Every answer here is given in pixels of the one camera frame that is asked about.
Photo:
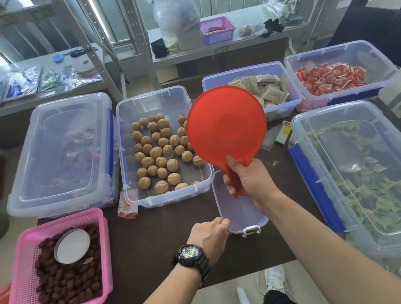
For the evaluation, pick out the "pile of walnuts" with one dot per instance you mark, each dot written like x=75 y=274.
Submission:
x=158 y=153

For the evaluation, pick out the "round clear white dish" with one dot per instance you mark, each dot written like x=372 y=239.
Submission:
x=72 y=246

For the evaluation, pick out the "black folded cloth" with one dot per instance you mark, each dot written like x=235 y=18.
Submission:
x=159 y=48

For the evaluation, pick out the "cardboard box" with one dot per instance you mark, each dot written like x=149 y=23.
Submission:
x=178 y=75

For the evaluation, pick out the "clear bin holding red candies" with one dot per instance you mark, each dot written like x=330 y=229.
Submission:
x=337 y=54

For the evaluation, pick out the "red round plastic scoop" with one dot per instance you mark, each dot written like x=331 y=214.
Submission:
x=226 y=124

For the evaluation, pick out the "small black tool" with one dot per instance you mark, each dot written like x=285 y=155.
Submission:
x=77 y=52

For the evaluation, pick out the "blue round lid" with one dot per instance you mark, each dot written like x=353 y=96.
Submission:
x=58 y=58

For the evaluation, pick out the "grey metal shelving rack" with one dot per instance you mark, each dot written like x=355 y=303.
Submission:
x=135 y=23

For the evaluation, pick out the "purple plastic basket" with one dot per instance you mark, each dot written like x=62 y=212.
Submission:
x=219 y=34

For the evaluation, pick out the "clear bin holding beige packets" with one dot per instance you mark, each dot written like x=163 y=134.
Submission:
x=281 y=107

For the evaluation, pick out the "lidded clear bin blue latches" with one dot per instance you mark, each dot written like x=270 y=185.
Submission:
x=59 y=154

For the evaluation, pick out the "crumpled clear plastic bag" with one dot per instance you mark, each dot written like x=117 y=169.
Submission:
x=275 y=8

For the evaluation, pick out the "small green box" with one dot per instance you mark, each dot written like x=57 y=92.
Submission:
x=283 y=135

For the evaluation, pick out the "small clear plastic bag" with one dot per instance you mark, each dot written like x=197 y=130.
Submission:
x=269 y=140

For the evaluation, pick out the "pile of red dates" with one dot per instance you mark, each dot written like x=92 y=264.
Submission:
x=67 y=281

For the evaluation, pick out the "clear bin holding walnuts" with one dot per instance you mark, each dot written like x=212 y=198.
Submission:
x=156 y=103

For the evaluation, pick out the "black wristwatch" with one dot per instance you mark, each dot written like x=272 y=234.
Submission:
x=190 y=257

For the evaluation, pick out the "grey metal rack with books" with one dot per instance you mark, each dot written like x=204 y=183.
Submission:
x=81 y=35

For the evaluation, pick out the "person's right hand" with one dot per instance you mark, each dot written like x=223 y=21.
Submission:
x=257 y=182

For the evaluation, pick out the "black crumpled cloth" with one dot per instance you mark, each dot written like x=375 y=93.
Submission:
x=273 y=26

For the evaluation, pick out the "small clear container lid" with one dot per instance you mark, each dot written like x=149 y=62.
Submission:
x=239 y=212

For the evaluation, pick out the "orange snack packet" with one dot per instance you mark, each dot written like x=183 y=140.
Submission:
x=126 y=208

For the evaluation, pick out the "pile of green packets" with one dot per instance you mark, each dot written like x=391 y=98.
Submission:
x=378 y=181

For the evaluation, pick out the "clear cellophane packets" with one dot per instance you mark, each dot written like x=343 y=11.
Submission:
x=79 y=81

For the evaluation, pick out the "person's right forearm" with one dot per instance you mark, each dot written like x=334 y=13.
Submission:
x=328 y=251

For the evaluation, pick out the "person's left hand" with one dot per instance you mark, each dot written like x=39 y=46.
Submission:
x=207 y=238

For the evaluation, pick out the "shiny blue purple packet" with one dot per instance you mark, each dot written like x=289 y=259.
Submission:
x=22 y=83

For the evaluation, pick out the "roll of tape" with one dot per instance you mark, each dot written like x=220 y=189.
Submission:
x=86 y=67

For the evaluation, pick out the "person's right thumb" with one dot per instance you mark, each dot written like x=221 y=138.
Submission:
x=235 y=162

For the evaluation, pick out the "pile of beige packets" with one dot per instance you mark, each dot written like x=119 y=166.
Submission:
x=270 y=90

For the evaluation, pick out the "grey fabric pieces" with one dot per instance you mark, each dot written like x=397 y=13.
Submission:
x=293 y=19

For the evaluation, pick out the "person's white right shoe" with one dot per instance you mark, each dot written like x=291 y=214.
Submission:
x=274 y=279

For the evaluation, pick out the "green foil packets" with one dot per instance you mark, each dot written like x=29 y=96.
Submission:
x=47 y=81

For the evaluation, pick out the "pink plastic basket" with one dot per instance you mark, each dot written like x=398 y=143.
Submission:
x=16 y=288

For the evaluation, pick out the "person's left fingers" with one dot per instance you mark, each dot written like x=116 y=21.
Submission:
x=221 y=224

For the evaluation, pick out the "large white plastic bag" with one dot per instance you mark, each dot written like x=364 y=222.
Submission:
x=178 y=19

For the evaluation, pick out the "pile of red white candies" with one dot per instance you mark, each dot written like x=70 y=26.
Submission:
x=332 y=78

